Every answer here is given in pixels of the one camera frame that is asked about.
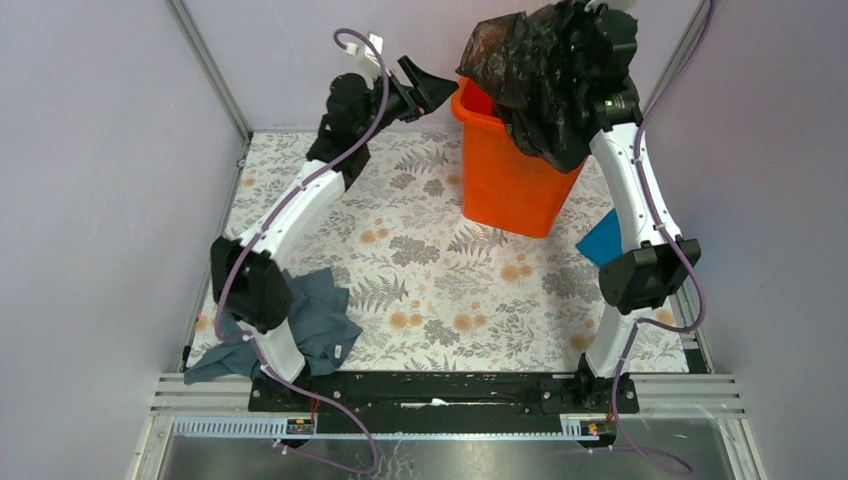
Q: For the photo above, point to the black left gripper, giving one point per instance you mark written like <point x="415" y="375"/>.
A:
<point x="427" y="91"/>

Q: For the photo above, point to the black plastic trash bag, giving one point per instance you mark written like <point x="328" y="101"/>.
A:
<point x="557" y="76"/>

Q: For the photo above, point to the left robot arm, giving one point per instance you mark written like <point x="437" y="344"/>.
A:
<point x="254" y="297"/>

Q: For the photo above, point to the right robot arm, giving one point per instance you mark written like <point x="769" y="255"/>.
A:
<point x="655" y="259"/>

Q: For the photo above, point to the orange plastic trash bin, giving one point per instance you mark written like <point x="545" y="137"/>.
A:
<point x="502" y="187"/>

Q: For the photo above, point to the grey-blue crumpled cloth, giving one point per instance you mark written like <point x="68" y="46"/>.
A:
<point x="321" y="329"/>

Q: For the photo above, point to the bright blue folded cloth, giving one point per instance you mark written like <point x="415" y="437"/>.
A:
<point x="602" y="244"/>

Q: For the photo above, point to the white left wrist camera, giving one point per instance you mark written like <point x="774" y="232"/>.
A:
<point x="367" y="58"/>

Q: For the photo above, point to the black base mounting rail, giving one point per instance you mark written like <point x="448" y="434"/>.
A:
<point x="391" y="402"/>

